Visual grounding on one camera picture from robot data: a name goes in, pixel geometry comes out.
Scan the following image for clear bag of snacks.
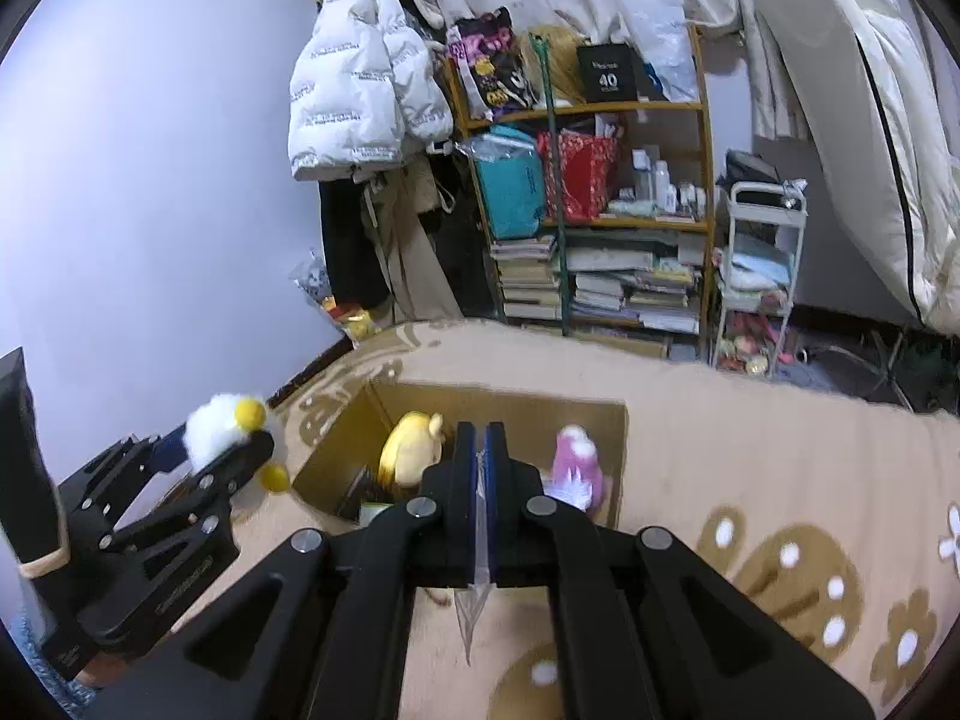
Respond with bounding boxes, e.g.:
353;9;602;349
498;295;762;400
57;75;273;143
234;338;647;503
289;251;391;346

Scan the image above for wooden shelf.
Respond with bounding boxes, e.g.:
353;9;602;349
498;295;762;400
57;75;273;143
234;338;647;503
442;22;717;361

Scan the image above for stack of books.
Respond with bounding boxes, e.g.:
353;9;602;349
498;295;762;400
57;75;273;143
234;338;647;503
489;232;706;335

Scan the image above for colourful printed black bag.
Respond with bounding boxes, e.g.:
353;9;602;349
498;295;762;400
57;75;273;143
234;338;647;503
448;7;542;121

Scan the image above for white puffer jacket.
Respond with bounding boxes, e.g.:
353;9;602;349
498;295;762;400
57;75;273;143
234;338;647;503
289;0;455;181

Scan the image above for white mattress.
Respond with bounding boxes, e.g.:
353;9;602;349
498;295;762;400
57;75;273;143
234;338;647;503
754;0;960;335

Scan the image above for clear plastic wrapper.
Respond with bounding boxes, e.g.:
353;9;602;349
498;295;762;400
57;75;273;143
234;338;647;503
452;457;496;665

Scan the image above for red patterned bag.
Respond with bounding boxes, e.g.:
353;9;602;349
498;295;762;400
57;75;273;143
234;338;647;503
536;127;623;224

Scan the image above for small black packet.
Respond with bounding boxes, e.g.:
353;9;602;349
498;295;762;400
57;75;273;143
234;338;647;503
341;465;392;522

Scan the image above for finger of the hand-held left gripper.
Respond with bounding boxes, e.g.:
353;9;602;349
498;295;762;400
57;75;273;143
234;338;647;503
56;431;188;533
97;427;275;552

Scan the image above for teal bag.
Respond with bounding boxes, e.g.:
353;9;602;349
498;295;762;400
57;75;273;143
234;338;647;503
469;127;546;239

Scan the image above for pink plush bear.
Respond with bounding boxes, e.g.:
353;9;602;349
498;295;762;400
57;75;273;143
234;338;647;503
544;424;607;518

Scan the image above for black box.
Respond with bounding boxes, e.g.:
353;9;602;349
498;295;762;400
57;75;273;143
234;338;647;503
576;43;638;104

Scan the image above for beige coat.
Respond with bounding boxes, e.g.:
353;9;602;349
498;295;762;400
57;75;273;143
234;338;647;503
360;157;466;323

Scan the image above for dark coat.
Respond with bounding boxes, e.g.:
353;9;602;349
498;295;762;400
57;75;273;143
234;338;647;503
319;176;391;312

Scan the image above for row of white toiletry bottles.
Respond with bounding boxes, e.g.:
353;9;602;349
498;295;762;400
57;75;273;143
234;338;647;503
607;150;710;220

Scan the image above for white trolley cart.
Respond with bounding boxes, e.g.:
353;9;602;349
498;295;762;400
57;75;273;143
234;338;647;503
711;180;809;376

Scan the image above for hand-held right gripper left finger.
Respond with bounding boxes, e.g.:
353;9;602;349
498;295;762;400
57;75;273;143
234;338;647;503
82;420;477;720

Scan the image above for black folding stand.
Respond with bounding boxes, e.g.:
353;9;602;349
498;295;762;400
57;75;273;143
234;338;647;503
817;322;960;413

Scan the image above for tan fluffy item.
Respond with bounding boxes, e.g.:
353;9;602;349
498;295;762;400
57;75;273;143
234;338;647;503
536;26;593;110

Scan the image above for blue fuzzy cloth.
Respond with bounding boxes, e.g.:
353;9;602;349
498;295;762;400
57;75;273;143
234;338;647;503
0;607;102;720

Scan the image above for cardboard box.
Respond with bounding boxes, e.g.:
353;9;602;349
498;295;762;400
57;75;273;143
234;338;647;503
291;379;629;533

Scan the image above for white duck plush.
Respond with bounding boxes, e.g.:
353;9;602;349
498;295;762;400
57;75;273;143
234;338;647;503
184;392;292;492

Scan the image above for beige printed blanket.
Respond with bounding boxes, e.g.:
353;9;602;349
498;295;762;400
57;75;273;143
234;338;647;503
157;319;960;720

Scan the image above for green pole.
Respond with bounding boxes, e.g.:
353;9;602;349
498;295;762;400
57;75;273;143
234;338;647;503
529;31;569;337

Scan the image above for white plastic bag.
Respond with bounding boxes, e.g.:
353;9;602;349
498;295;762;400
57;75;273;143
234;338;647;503
619;0;702;102

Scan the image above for yellow plush toy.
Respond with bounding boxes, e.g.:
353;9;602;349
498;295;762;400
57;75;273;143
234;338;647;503
379;411;443;488

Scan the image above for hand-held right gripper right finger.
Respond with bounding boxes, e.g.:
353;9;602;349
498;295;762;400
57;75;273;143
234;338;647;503
484;420;875;720

